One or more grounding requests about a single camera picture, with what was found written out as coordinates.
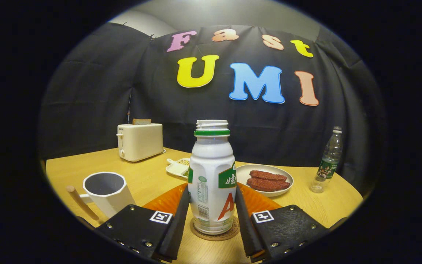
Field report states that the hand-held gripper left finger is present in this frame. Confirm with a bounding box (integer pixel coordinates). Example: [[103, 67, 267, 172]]
[[96, 182, 190, 263]]

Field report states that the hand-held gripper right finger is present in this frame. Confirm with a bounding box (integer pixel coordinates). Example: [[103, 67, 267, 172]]
[[235, 183, 329, 263]]

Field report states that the round cork coaster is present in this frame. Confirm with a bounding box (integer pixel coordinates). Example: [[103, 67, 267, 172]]
[[190, 216, 240, 241]]

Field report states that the white cup with wooden handle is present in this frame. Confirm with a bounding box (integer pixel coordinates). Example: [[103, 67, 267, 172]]
[[66, 171, 137, 221]]

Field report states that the white juice bottle green label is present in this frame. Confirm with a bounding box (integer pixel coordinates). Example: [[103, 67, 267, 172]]
[[188, 120, 237, 235]]

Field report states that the clear plastic water bottle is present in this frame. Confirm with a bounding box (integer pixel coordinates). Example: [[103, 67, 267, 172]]
[[310, 126, 343, 194]]

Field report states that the red meat slice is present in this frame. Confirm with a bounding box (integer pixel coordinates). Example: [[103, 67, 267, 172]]
[[247, 178, 291, 192], [249, 170, 288, 182]]

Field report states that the white round plate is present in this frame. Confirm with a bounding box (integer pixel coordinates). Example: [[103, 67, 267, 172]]
[[236, 164, 294, 197]]

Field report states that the white divided dish with beans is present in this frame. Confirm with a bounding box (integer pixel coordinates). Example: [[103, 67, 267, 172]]
[[166, 158, 191, 179]]

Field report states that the wooden table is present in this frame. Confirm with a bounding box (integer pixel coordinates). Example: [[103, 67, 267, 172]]
[[45, 147, 364, 264]]

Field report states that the cream toaster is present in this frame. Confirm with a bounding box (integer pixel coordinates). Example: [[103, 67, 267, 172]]
[[116, 123, 164, 163]]

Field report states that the black backdrop cloth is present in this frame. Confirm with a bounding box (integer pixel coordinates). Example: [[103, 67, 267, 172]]
[[38, 22, 387, 195]]

